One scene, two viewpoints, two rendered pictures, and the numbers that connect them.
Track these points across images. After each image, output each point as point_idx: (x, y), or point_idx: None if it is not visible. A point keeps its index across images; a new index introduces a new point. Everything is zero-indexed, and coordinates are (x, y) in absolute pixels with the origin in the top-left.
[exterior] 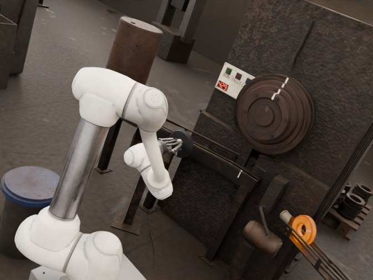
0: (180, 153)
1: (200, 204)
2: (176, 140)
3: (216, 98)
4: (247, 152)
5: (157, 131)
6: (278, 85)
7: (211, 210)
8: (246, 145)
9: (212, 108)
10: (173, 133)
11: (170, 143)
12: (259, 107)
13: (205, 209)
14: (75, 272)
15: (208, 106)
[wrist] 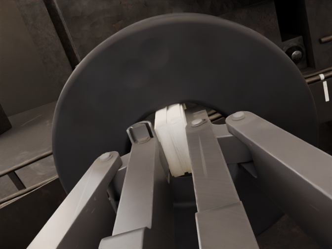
0: (251, 196)
1: (259, 244)
2: (157, 144)
3: (76, 5)
4: (270, 36)
5: (13, 218)
6: None
7: (292, 232)
8: (253, 22)
9: (92, 38)
10: (67, 128)
11: (158, 219)
12: None
13: (277, 241)
14: None
15: (79, 45)
